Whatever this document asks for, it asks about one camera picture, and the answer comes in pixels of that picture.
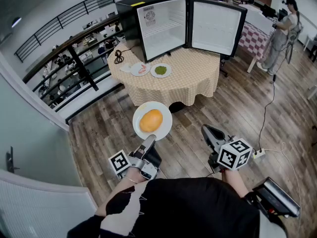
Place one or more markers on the orange round fruit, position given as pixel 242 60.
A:
pixel 151 121

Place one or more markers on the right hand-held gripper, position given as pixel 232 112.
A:
pixel 234 155

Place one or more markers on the black metal balcony railing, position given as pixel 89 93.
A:
pixel 86 7

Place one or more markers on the round ceiling lamp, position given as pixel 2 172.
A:
pixel 16 22

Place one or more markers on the white power strip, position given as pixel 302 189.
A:
pixel 258 154

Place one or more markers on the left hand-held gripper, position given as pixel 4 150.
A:
pixel 148 161

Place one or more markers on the white round plate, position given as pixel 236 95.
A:
pixel 138 129

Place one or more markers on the table with pink checked cloth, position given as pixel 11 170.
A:
pixel 255 41

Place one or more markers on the pile of green beans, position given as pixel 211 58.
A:
pixel 161 70

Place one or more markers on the beige checked tablecloth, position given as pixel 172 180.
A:
pixel 178 83

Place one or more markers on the black round table base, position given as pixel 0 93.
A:
pixel 177 108

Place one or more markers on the pink shrimp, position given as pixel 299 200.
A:
pixel 141 71
pixel 143 66

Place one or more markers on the person's left forearm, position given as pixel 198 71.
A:
pixel 116 195

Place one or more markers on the black mini fridge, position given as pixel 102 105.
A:
pixel 163 21

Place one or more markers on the person's black patterned shirt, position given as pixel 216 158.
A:
pixel 193 207

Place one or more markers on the black office chair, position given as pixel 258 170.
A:
pixel 224 63

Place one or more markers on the frosted glass door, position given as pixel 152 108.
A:
pixel 37 137

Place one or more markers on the white plate with green beans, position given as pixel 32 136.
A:
pixel 153 74

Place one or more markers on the large white box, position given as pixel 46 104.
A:
pixel 255 16

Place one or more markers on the black railing with wooden handrail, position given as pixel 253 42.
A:
pixel 83 69

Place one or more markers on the black electronics box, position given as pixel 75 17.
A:
pixel 275 197

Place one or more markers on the white plate with shrimps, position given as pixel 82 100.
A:
pixel 135 71

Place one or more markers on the crumpled white wrapper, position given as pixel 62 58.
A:
pixel 125 68

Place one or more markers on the person's right forearm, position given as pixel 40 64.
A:
pixel 236 182

